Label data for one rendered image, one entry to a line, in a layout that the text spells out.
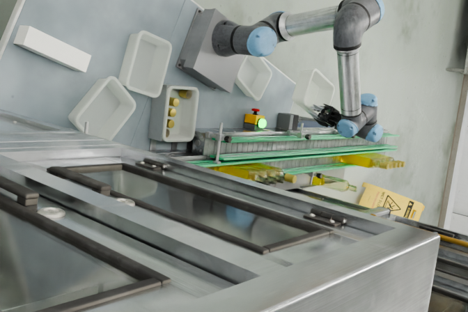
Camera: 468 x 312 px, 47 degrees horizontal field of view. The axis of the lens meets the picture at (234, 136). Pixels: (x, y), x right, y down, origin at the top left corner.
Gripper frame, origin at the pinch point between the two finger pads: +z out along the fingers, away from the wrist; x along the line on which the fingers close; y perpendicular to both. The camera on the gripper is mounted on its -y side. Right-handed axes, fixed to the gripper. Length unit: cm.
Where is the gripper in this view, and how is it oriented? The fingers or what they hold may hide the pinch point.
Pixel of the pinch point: (311, 110)
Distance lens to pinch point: 242.0
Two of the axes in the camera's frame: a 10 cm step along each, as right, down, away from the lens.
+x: -4.4, 9.0, -0.2
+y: -5.8, -2.9, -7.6
